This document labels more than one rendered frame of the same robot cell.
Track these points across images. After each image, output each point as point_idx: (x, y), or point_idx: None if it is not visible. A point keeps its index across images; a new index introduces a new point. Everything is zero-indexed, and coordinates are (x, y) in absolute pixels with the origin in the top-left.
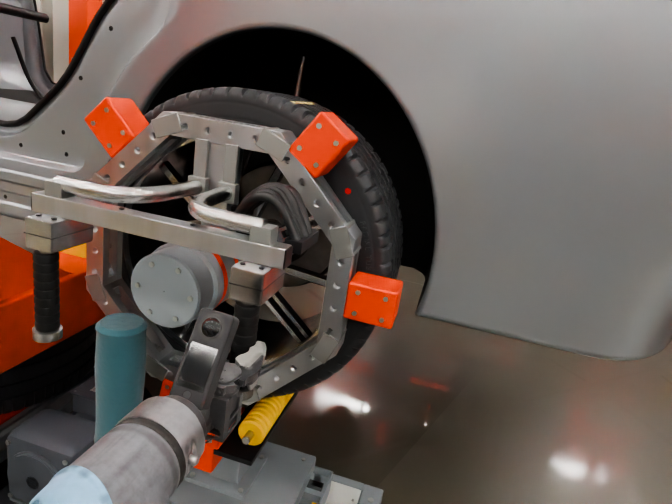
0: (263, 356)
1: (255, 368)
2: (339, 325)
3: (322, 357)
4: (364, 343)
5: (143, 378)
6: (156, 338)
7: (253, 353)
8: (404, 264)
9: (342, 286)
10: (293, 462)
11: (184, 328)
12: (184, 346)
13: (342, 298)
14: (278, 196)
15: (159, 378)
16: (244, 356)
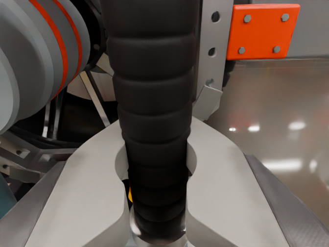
0: (255, 157)
1: (320, 242)
2: (222, 71)
3: (204, 113)
4: (223, 90)
5: (8, 198)
6: (16, 145)
7: (218, 158)
8: None
9: (224, 15)
10: None
11: (44, 127)
12: (51, 143)
13: (225, 34)
14: None
15: (35, 182)
16: (208, 184)
